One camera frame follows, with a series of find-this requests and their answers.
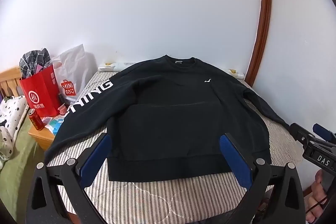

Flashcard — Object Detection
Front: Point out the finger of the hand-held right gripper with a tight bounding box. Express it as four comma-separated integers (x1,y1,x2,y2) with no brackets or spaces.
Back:
312,123,336,146
289,123,316,147

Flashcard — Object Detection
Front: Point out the striped quilted mat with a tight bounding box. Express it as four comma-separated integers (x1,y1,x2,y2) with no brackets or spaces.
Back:
49,70,305,224

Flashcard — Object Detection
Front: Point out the brown wooden door frame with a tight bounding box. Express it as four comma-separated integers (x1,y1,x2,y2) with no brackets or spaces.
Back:
244,0,272,88

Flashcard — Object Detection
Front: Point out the wooden headboard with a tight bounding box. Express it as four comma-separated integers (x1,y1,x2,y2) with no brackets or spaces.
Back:
0,68,24,99

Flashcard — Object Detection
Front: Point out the white plastic bag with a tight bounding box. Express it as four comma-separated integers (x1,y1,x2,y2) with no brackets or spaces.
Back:
52,43,98,106

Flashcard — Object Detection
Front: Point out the black t-shirt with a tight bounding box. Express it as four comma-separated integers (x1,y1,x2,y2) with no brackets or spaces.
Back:
44,55,292,183

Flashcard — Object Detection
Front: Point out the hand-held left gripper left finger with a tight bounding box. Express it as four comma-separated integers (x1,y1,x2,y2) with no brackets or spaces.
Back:
26,133,113,224

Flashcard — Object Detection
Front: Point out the grey plaid cloth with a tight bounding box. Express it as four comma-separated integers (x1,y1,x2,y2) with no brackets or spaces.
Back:
19,48,53,80

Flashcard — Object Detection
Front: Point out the green bedsheet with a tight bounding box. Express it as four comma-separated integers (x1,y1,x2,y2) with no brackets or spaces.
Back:
0,119,54,215

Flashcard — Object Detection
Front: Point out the person's right hand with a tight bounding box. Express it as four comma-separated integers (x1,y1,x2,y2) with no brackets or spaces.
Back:
306,169,328,223

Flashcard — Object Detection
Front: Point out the blue packet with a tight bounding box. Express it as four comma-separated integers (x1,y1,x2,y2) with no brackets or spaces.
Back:
47,117,65,136

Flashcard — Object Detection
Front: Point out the red drink can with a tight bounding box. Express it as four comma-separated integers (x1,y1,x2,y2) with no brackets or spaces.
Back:
28,110,45,131

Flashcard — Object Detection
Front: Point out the wooden nightstand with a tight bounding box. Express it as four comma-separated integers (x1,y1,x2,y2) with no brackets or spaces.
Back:
28,114,67,151

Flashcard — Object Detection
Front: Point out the red paper bag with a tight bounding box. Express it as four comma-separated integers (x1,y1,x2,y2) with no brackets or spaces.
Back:
19,63,64,118

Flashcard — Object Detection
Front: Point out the white flower-pattern pillow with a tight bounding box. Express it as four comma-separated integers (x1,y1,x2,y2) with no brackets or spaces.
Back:
0,95,30,161

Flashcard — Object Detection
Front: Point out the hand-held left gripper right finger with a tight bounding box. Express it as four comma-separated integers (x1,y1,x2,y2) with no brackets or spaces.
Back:
219,133,306,224

